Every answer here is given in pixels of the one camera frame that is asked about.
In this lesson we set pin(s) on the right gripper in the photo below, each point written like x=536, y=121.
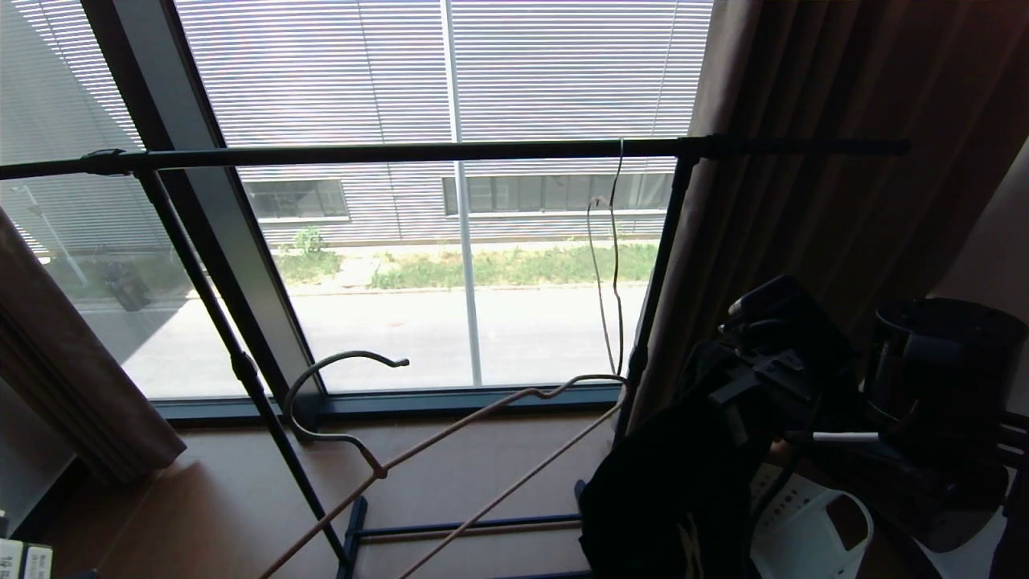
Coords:
x=756, y=394

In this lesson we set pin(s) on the black shorts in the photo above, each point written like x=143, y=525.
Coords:
x=667, y=498

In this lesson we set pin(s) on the pink clothes hanger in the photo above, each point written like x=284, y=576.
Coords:
x=450, y=434
x=616, y=241

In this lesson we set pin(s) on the white laundry basket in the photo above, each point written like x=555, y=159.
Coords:
x=812, y=531

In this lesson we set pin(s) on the black clothes rack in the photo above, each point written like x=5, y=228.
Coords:
x=402, y=153

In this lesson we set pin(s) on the brown curtain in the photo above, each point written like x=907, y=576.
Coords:
x=64, y=386
x=844, y=161

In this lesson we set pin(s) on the window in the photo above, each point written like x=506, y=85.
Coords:
x=362, y=80

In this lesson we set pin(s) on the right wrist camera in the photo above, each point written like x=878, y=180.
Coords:
x=788, y=322

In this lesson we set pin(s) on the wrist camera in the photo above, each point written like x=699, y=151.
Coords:
x=24, y=561
x=788, y=322

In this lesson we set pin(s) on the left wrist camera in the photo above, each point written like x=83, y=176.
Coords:
x=24, y=561

